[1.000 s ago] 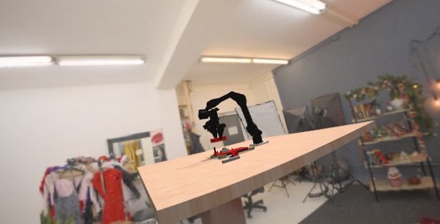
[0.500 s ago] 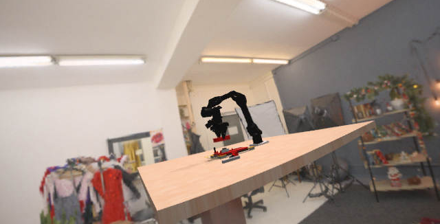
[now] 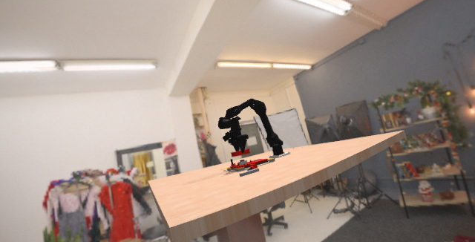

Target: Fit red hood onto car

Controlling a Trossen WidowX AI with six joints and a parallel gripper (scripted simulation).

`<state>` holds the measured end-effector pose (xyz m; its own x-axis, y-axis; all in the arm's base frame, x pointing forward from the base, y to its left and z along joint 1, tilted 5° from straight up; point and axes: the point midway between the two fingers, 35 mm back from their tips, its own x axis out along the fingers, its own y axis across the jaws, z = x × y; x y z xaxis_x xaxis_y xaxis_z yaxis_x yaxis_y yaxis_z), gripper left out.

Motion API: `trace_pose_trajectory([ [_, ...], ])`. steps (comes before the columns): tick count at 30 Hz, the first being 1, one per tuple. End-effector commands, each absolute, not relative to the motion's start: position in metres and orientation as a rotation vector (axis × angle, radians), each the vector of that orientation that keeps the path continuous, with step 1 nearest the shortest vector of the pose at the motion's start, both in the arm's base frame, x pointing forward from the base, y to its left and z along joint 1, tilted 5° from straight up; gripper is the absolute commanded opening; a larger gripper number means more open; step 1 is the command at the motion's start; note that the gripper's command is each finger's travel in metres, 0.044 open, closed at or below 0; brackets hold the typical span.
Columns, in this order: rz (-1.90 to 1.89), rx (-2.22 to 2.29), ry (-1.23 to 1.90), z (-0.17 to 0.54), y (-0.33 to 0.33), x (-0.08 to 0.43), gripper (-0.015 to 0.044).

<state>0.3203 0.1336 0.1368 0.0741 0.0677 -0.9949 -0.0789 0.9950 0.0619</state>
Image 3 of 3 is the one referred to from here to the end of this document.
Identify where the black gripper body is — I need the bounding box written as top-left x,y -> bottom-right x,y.
228,127 -> 249,143

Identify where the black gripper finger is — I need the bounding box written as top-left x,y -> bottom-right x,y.
230,143 -> 240,151
236,140 -> 247,153

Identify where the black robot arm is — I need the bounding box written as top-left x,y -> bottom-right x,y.
218,99 -> 285,156

